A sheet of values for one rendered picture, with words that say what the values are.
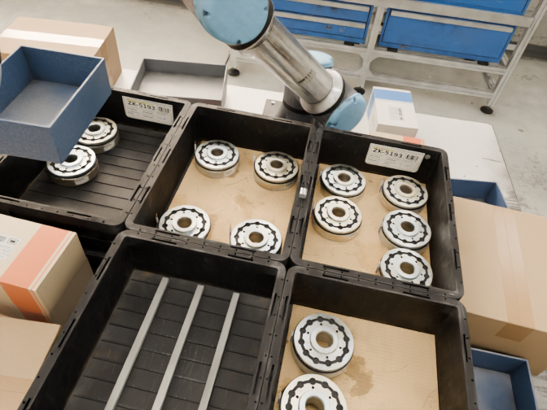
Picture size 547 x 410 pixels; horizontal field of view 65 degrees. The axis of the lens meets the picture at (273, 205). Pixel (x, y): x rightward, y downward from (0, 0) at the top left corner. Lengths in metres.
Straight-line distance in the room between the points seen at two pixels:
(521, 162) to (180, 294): 2.34
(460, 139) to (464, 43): 1.41
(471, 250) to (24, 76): 0.91
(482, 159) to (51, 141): 1.20
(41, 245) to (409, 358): 0.65
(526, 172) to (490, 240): 1.80
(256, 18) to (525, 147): 2.37
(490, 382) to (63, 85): 1.00
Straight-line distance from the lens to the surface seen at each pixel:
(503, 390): 1.03
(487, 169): 1.46
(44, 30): 1.59
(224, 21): 0.80
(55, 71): 0.90
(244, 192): 0.98
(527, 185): 2.71
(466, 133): 1.58
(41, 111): 0.85
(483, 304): 0.90
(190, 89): 1.44
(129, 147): 1.11
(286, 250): 0.76
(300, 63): 0.95
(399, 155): 1.05
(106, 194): 1.01
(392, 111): 1.39
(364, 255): 0.91
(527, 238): 1.06
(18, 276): 0.80
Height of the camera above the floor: 1.54
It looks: 48 degrees down
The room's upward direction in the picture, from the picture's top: 7 degrees clockwise
